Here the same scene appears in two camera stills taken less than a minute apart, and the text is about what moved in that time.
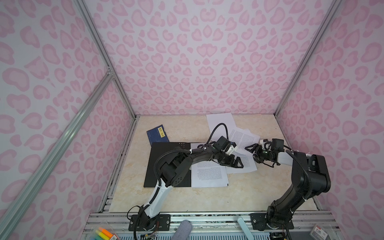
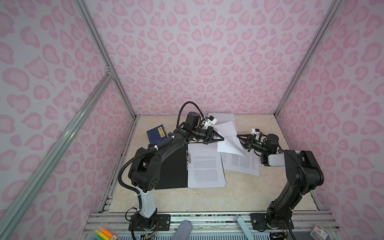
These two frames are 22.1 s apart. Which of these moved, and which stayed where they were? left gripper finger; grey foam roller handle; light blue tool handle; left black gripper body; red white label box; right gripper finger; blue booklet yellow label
Moved: right gripper finger; left gripper finger; left black gripper body
Stayed: red white label box; grey foam roller handle; blue booklet yellow label; light blue tool handle
